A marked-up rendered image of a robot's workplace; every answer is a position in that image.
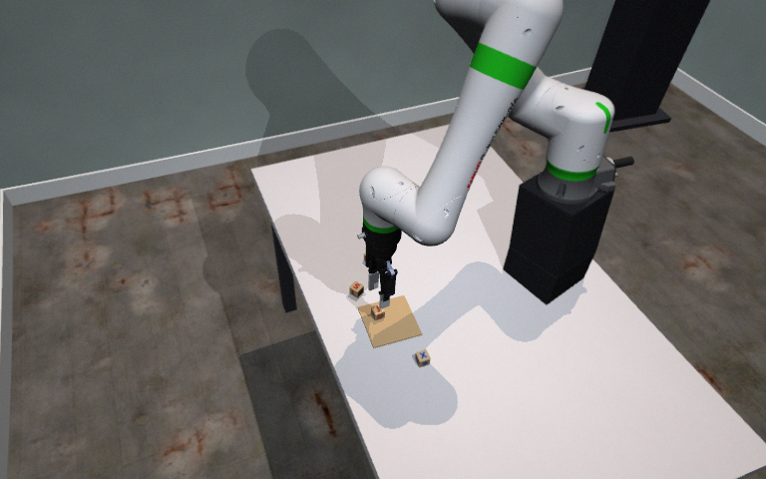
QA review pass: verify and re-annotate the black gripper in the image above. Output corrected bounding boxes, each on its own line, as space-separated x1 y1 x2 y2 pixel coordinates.
365 243 398 309

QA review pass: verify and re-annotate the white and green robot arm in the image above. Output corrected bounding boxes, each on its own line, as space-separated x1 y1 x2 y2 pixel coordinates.
357 0 634 249

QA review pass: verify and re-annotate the tan flat mat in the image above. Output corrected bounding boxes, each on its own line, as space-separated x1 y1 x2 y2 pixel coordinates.
358 295 423 348

